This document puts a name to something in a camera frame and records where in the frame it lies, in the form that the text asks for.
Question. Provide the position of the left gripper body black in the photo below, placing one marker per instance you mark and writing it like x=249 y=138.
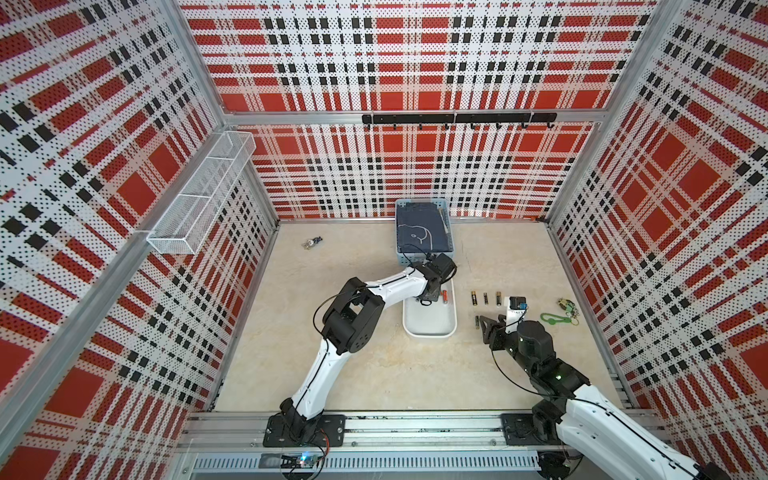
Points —
x=435 y=296

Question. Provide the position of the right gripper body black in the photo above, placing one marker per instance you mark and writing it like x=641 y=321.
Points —
x=505 y=341

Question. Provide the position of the white plastic storage tray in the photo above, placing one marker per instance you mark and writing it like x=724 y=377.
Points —
x=435 y=322

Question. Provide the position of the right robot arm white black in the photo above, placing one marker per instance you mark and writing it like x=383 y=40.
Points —
x=576 y=413

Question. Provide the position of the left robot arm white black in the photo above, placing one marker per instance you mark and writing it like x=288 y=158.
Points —
x=347 y=327

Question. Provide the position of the light blue perforated basket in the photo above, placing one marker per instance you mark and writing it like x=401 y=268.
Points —
x=423 y=231

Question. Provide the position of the folded dark blue garment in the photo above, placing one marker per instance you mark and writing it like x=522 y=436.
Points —
x=423 y=228

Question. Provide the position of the green circuit board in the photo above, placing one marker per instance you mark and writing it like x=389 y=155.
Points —
x=299 y=462

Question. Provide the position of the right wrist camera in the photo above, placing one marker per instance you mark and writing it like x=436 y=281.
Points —
x=516 y=310

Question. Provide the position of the small toy figure keychain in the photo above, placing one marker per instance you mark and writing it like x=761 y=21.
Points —
x=312 y=242

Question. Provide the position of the black hook rail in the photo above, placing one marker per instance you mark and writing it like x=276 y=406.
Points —
x=521 y=118

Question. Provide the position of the white wire mesh shelf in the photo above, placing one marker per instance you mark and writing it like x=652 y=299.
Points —
x=186 y=223

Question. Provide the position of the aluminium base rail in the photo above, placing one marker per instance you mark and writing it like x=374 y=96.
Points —
x=369 y=442

